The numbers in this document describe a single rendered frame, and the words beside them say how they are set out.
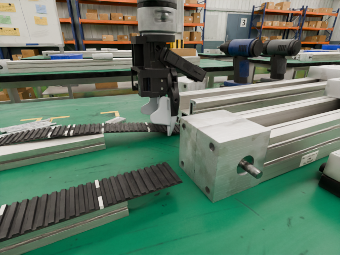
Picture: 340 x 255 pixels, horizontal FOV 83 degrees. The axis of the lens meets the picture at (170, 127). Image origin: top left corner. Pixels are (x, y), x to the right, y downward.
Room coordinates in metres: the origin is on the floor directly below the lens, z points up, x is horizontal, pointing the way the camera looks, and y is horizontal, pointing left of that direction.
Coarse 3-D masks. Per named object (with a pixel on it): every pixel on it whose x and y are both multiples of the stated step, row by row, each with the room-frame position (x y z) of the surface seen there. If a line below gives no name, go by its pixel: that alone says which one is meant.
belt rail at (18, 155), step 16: (16, 144) 0.32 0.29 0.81; (32, 144) 0.32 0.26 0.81; (48, 144) 0.32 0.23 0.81; (64, 144) 0.32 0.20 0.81; (80, 144) 0.33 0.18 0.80; (96, 144) 0.35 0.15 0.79; (0, 160) 0.28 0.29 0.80; (16, 160) 0.29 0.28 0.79; (32, 160) 0.30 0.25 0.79; (48, 160) 0.31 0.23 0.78
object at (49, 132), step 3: (54, 126) 0.38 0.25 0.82; (48, 129) 0.37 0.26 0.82; (51, 129) 0.37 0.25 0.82; (54, 129) 0.37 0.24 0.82; (45, 132) 0.35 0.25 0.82; (48, 132) 0.36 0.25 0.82; (51, 132) 0.35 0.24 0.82; (42, 135) 0.34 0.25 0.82; (45, 135) 0.34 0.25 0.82; (48, 135) 0.34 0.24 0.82; (51, 135) 0.34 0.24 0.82; (42, 138) 0.33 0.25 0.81
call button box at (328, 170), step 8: (336, 152) 0.24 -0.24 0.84; (328, 160) 0.24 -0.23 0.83; (336, 160) 0.23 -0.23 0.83; (320, 168) 0.27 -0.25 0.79; (328, 168) 0.23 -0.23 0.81; (336, 168) 0.23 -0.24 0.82; (328, 176) 0.23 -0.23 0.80; (336, 176) 0.22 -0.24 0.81; (320, 184) 0.24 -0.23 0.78; (328, 184) 0.23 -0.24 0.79; (336, 184) 0.22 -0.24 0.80; (336, 192) 0.22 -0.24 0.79
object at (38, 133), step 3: (39, 129) 0.37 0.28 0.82; (42, 129) 0.37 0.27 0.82; (45, 129) 0.37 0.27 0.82; (36, 132) 0.35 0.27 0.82; (39, 132) 0.35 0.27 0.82; (42, 132) 0.36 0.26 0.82; (33, 135) 0.34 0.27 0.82; (36, 135) 0.34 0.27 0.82; (39, 135) 0.34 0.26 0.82; (30, 138) 0.33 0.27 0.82; (33, 138) 0.33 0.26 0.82; (36, 138) 0.33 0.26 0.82; (39, 138) 0.33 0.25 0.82
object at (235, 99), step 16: (288, 80) 0.68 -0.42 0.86; (304, 80) 0.70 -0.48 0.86; (192, 96) 0.49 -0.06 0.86; (208, 96) 0.52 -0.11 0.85; (224, 96) 0.46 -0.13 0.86; (240, 96) 0.47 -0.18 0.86; (256, 96) 0.49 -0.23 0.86; (272, 96) 0.52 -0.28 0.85; (288, 96) 0.55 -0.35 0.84; (304, 96) 0.58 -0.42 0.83; (320, 96) 0.62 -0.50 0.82; (192, 112) 0.42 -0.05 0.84
